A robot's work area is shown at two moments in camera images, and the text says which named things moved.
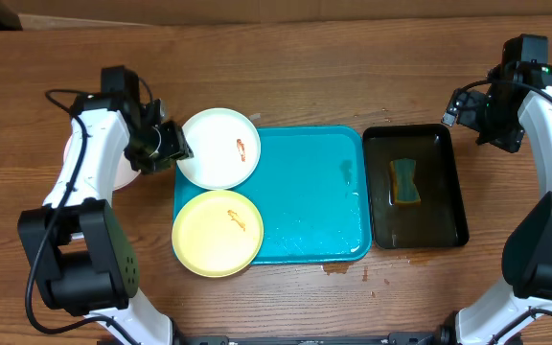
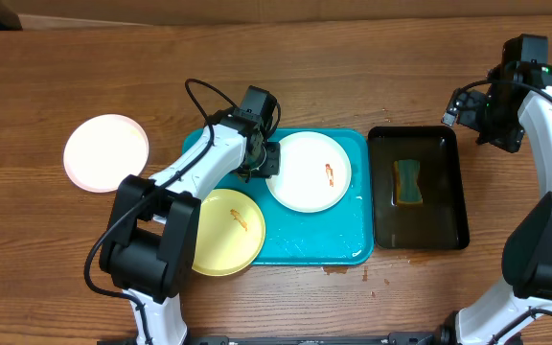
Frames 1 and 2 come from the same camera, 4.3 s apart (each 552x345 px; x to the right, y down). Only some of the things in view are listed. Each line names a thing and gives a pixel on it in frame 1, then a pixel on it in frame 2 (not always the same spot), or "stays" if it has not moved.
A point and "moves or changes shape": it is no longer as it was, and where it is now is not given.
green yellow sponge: x=405 y=193 stays
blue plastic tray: x=311 y=185 stays
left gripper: x=178 y=149 → x=272 y=167
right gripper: x=511 y=140 stays
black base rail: x=395 y=338 stays
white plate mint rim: x=226 y=149 moves or changes shape
